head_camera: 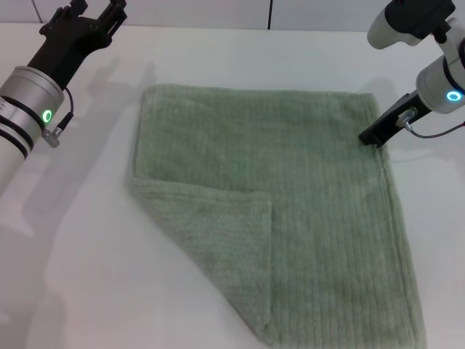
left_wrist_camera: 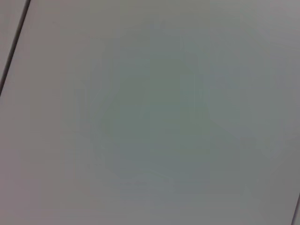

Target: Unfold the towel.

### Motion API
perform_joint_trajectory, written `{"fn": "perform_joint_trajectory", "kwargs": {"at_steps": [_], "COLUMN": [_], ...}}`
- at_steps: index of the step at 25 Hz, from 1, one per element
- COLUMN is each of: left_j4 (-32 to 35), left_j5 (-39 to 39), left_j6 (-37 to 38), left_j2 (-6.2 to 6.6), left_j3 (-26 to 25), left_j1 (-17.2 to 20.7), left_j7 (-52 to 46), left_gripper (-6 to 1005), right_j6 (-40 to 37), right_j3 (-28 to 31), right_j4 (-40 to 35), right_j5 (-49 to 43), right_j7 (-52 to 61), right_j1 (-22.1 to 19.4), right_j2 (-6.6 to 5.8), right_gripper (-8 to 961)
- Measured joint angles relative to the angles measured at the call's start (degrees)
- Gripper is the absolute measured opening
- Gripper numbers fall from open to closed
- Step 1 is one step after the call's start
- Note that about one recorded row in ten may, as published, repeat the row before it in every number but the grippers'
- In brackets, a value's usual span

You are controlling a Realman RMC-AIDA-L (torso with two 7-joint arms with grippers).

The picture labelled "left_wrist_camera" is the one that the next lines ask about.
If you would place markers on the black vertical wall strip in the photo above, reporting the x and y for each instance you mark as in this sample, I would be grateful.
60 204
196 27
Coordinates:
14 47

